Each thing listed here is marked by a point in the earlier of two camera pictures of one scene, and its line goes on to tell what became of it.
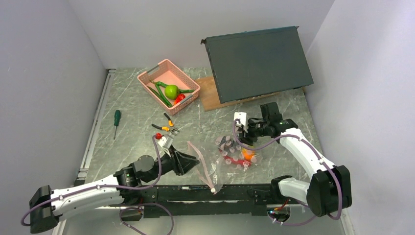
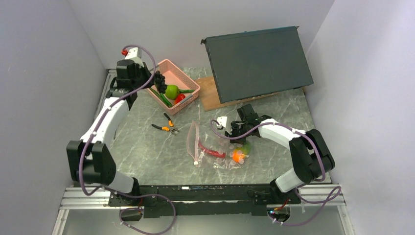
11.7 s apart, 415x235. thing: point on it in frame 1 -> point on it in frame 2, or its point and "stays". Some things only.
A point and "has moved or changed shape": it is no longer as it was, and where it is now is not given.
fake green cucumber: [158, 97] stays
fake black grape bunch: [227, 144] -> [159, 82]
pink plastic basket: [167, 73] stays
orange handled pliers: [173, 130] stays
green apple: [172, 91] stays
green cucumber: [161, 92] stays
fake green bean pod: [180, 91] stays
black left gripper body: [168, 163] -> [143, 76]
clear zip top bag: [226, 157] has moved or changed shape
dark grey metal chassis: [249, 64] stays
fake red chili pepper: [237, 160] -> [212, 153]
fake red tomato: [179, 97] stays
